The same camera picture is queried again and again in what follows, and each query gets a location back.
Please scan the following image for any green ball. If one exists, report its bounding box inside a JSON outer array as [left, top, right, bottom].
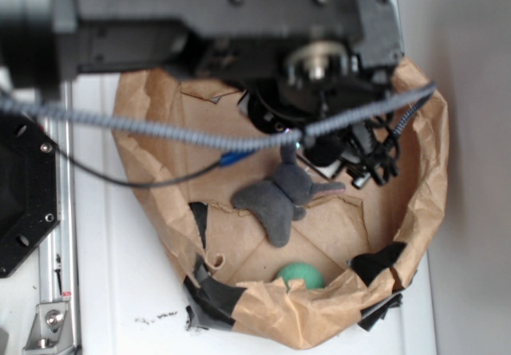
[[275, 262, 325, 290]]

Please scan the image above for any grey coiled cable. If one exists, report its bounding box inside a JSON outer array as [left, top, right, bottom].
[[0, 81, 438, 151]]

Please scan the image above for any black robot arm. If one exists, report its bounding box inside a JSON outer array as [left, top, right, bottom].
[[1, 0, 402, 187]]

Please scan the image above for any grey plush elephant toy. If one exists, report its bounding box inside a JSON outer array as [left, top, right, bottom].
[[232, 145, 346, 247]]

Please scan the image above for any brown paper bag basin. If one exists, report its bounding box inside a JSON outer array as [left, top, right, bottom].
[[111, 53, 451, 350]]

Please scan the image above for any aluminium extrusion rail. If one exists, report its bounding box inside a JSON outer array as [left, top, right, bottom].
[[38, 79, 83, 355]]

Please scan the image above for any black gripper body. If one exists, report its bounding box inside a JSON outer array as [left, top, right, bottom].
[[245, 85, 402, 189]]

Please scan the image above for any thin black wire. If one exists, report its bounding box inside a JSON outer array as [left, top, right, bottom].
[[0, 87, 256, 189]]

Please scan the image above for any metal corner bracket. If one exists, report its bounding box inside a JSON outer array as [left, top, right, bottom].
[[22, 302, 76, 354]]

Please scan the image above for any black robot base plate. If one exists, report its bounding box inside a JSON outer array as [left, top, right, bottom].
[[1, 115, 59, 278]]

